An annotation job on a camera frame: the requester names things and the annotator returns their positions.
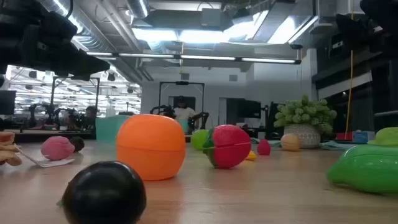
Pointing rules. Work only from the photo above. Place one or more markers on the black monitor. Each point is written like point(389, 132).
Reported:
point(248, 109)
point(7, 102)

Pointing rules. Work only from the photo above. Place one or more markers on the person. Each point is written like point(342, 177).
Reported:
point(185, 113)
point(88, 116)

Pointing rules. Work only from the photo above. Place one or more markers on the tan toy potato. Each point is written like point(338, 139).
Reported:
point(290, 142)

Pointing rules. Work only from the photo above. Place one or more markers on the background black robot arm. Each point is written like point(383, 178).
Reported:
point(202, 118)
point(161, 110)

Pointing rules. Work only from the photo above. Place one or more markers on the orange toy fruit with seam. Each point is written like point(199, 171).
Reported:
point(150, 146)

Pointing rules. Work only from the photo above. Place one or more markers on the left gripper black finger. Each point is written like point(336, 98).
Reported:
point(87, 67)

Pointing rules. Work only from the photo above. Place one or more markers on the green apple toy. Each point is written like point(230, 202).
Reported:
point(199, 139)

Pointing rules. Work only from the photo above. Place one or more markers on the white paper card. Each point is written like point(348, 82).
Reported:
point(53, 162)

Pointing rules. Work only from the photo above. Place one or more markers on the green plant in white pot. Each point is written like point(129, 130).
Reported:
point(303, 118)

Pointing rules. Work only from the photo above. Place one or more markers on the small dark toy berry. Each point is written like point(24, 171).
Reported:
point(78, 143)

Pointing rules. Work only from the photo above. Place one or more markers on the long ceiling light bar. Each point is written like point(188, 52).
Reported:
point(205, 57)

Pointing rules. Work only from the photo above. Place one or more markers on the pink toy peach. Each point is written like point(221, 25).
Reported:
point(57, 148)

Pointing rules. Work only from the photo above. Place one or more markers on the teal plastic tupperware container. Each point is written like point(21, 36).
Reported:
point(107, 127)

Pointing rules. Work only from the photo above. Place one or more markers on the red box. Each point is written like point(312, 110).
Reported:
point(343, 136)

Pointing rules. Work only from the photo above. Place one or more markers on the yellow toy pepper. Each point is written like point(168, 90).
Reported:
point(250, 155)

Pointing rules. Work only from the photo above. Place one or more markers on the green toy star fruit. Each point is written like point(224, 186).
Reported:
point(387, 137)

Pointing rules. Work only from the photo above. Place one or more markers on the background black rig frame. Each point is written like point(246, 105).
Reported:
point(77, 77)
point(182, 83)

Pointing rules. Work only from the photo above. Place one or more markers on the green toy pea pod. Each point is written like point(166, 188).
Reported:
point(363, 168)

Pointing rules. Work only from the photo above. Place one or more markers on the small red toy fruit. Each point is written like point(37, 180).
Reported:
point(263, 147)

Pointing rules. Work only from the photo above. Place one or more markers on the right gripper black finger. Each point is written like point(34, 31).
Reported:
point(353, 29)

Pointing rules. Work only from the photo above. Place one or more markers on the blue box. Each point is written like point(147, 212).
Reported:
point(363, 136)

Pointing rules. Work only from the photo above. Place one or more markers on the red toy fruit green cap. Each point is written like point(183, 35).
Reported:
point(228, 146)

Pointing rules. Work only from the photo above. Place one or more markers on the black toy plum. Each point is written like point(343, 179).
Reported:
point(104, 193)

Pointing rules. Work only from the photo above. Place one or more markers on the silver ceiling air duct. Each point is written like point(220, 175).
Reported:
point(138, 7)

